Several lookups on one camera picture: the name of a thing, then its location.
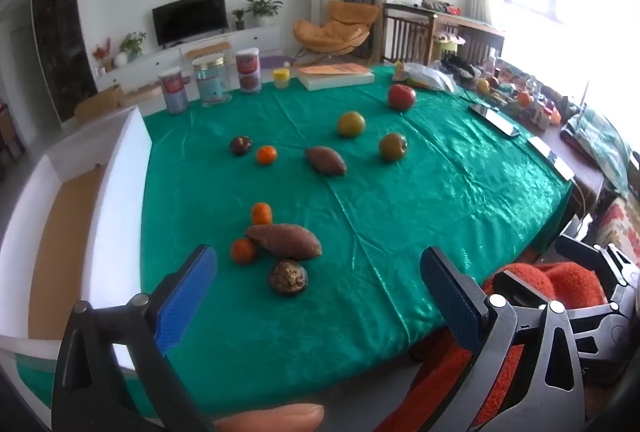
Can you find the red flowers in vase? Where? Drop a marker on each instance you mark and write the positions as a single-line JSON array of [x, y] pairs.
[[101, 53]]

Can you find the white-edged smartphone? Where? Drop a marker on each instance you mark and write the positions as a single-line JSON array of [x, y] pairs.
[[550, 157]]

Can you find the green-orange persimmon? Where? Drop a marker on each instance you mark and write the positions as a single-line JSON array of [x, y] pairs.
[[392, 147]]

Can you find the red apple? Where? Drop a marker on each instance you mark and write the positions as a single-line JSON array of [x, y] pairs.
[[401, 97]]

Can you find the pile of toys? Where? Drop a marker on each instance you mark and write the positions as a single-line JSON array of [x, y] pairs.
[[520, 94]]

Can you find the teal patterned cloth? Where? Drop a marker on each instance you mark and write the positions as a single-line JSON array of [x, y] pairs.
[[600, 142]]

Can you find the tall red-label tin can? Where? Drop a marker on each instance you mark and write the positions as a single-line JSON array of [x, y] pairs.
[[249, 71]]

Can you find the yellow-lidded small jar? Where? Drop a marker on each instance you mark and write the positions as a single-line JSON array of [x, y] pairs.
[[281, 78]]

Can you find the tangerine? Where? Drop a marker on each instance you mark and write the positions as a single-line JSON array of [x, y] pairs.
[[266, 155], [243, 250], [261, 213]]

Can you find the white television cabinet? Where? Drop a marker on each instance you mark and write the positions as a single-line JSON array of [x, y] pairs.
[[165, 57]]

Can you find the large potted green plant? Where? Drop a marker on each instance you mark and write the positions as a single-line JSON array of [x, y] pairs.
[[263, 7]]

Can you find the tan wooden chair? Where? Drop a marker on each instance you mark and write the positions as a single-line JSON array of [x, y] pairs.
[[100, 102]]

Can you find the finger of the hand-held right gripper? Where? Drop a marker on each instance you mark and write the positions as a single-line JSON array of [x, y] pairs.
[[525, 294]]

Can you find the black smartphone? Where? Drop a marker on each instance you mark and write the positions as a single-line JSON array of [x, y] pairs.
[[492, 118]]

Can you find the green tablecloth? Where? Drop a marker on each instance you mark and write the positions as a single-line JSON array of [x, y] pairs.
[[400, 222]]

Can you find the wooden stool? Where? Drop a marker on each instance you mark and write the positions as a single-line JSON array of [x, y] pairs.
[[210, 48]]

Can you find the large sweet potato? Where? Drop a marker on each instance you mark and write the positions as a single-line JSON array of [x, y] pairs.
[[282, 241]]

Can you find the floral cushion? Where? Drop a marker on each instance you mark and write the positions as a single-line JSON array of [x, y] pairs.
[[620, 222]]

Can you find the orange lounge chair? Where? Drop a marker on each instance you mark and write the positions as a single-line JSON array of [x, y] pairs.
[[332, 29]]

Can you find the yellow-green pear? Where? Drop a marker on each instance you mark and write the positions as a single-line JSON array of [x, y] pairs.
[[351, 124]]

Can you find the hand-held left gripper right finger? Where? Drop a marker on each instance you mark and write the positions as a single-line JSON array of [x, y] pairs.
[[451, 297]]

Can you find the television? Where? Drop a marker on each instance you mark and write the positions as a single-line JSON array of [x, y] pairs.
[[189, 16]]

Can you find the leafy plant in white vase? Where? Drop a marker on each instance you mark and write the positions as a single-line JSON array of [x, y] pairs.
[[132, 44]]

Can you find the thick book with orange cover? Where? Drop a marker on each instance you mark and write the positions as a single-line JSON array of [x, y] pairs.
[[336, 74]]

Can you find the small potted green plant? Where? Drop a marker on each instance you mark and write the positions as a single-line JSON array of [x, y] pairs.
[[239, 18]]

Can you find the wrinkled brown passion fruit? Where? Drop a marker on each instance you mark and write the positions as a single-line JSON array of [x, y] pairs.
[[288, 277]]

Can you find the white plastic bag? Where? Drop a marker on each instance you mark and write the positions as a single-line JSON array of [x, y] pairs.
[[425, 76]]

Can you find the small sweet potato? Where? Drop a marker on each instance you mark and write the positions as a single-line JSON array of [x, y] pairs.
[[326, 160]]

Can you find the clear jar with gold lid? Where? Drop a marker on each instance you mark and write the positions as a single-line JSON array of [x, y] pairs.
[[212, 82]]

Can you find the dark glass display cabinet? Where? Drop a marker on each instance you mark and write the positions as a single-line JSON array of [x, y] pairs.
[[62, 37]]

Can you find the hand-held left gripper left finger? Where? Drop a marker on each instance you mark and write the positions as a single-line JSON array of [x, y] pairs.
[[186, 297]]

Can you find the brown wooden bench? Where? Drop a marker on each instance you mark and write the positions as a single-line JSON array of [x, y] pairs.
[[415, 32]]

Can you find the dark purple passion fruit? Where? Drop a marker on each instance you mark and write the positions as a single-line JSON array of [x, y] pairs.
[[241, 145]]

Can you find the short red-label tin can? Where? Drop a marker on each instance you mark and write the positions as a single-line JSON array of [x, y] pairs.
[[174, 91]]

